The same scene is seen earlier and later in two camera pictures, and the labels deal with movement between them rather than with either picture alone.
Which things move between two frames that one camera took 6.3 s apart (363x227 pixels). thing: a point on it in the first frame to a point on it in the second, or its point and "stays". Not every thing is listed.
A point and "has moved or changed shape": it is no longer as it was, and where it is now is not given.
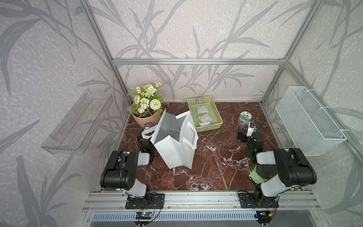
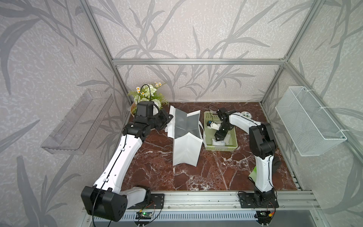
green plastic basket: [204, 113] to [209, 134]
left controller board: [143, 215] stays
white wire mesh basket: [313, 130] stays
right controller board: [264, 215] stays
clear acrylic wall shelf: [75, 133] stays
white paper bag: [175, 137] has moved or changed shape
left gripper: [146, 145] to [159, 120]
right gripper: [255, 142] to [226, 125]
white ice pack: [204, 123] to [218, 143]
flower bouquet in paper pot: [148, 104] stays
